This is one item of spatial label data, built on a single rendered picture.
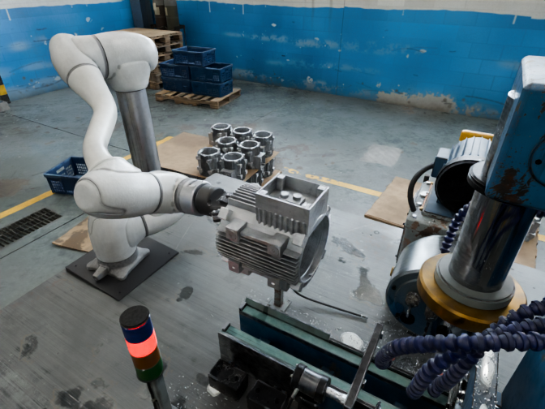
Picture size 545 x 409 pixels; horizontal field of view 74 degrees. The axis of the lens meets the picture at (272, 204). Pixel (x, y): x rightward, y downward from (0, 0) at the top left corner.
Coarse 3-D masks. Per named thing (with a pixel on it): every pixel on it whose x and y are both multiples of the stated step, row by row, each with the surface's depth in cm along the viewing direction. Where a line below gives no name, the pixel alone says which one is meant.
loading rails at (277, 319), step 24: (240, 312) 115; (264, 312) 114; (240, 336) 107; (264, 336) 114; (288, 336) 108; (312, 336) 107; (240, 360) 107; (264, 360) 100; (288, 360) 100; (312, 360) 108; (336, 360) 102; (360, 360) 100; (288, 384) 100; (336, 384) 94; (384, 384) 97; (408, 384) 94; (336, 408) 95; (360, 408) 90; (384, 408) 89; (408, 408) 96; (432, 408) 92
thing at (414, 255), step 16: (416, 240) 111; (432, 240) 106; (400, 256) 112; (416, 256) 102; (400, 272) 101; (416, 272) 97; (400, 288) 101; (416, 288) 99; (400, 304) 104; (416, 304) 98; (400, 320) 107; (416, 320) 104
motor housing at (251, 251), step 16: (240, 192) 80; (240, 208) 79; (224, 224) 79; (256, 224) 76; (320, 224) 84; (224, 240) 78; (240, 240) 76; (256, 240) 74; (320, 240) 86; (224, 256) 82; (240, 256) 78; (256, 256) 75; (288, 256) 72; (304, 256) 86; (320, 256) 85; (256, 272) 79; (272, 272) 75; (288, 272) 72; (304, 272) 83
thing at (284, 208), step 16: (288, 176) 79; (256, 192) 73; (272, 192) 79; (288, 192) 76; (304, 192) 79; (320, 192) 75; (256, 208) 75; (272, 208) 72; (288, 208) 70; (304, 208) 68; (320, 208) 74; (272, 224) 75; (288, 224) 72; (304, 224) 70
